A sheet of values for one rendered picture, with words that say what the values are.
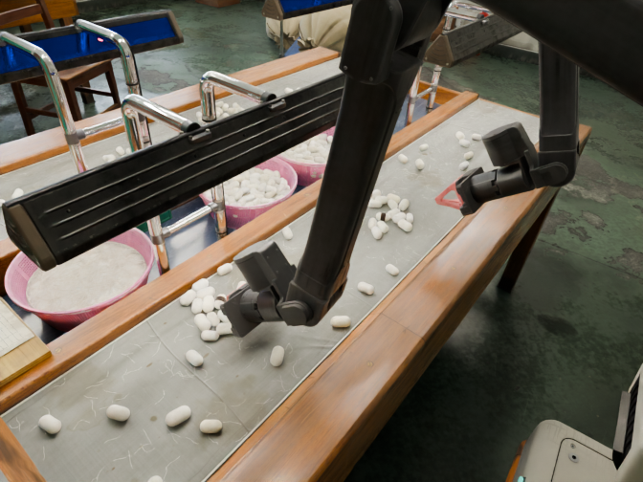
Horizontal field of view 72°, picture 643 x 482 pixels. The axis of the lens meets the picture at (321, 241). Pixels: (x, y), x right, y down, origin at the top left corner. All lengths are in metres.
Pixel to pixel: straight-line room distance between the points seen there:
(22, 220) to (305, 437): 0.45
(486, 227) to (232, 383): 0.68
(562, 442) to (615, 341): 0.86
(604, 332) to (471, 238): 1.22
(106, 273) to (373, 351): 0.56
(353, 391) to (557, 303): 1.59
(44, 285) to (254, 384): 0.49
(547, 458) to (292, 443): 0.84
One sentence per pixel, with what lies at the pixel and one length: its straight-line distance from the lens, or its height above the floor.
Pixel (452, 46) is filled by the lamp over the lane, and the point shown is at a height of 1.08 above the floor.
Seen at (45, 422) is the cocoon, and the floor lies 0.76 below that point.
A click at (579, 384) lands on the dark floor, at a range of 1.95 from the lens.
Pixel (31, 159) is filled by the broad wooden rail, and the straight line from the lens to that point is 1.43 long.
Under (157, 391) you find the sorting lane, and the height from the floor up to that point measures 0.74.
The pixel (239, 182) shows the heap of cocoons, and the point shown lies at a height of 0.72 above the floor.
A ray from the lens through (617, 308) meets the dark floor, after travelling 2.35.
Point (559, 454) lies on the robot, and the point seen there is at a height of 0.28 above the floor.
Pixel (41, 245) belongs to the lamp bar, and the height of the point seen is 1.07.
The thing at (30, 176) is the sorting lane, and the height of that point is 0.74.
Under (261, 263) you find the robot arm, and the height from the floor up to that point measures 0.95.
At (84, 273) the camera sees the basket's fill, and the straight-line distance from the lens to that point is 1.02.
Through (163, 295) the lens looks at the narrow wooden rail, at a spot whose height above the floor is 0.76.
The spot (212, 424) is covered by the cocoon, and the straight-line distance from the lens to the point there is 0.72.
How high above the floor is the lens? 1.38
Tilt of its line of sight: 39 degrees down
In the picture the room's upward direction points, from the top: 4 degrees clockwise
